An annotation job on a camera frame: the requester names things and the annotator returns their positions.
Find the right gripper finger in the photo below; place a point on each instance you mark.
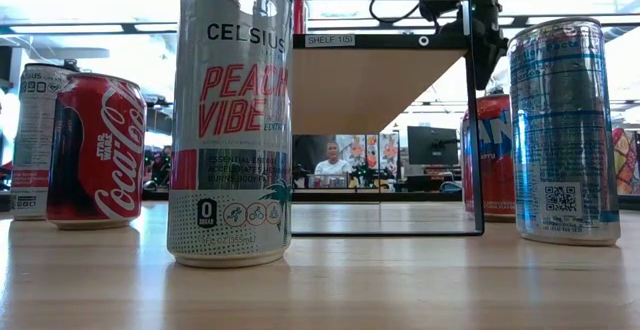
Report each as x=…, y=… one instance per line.
x=492, y=55

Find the red soda can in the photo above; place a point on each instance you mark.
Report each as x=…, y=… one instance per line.
x=298, y=15

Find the black background robot arm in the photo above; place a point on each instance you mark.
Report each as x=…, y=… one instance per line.
x=157, y=170
x=365, y=176

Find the blue silver energy can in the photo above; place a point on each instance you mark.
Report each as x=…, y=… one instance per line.
x=562, y=135

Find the black monitor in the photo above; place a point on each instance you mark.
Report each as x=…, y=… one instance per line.
x=431, y=145

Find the orange Fanta can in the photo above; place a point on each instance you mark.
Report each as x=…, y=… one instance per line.
x=495, y=170

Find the colourful printed poster panel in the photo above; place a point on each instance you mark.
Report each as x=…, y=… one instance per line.
x=389, y=152

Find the colourful patchwork quilt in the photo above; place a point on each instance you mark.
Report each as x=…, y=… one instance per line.
x=627, y=162

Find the person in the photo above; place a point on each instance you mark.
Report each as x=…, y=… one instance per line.
x=332, y=162

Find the Celsius Peach Vibe can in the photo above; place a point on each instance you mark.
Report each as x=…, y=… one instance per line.
x=230, y=120

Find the Coca-Cola Star Wars can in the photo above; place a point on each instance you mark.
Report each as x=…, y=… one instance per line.
x=100, y=160

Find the white Celsius can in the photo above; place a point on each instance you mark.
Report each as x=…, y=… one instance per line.
x=32, y=130

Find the wooden shelf with black frame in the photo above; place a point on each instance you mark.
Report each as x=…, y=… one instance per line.
x=360, y=90

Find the black aluminium table frame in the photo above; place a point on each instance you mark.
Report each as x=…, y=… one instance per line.
x=415, y=197

